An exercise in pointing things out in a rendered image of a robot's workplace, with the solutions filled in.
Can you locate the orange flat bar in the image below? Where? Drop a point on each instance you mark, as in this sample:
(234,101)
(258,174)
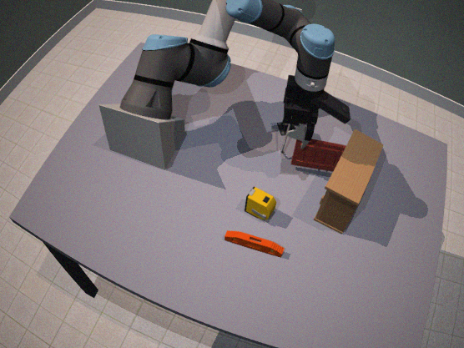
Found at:
(246,240)

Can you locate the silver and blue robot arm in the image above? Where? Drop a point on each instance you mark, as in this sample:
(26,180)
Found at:
(204,60)

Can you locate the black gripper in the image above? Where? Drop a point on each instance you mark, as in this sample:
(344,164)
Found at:
(304,114)

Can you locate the brown wooden cabinet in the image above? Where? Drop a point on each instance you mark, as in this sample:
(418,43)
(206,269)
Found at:
(352,166)

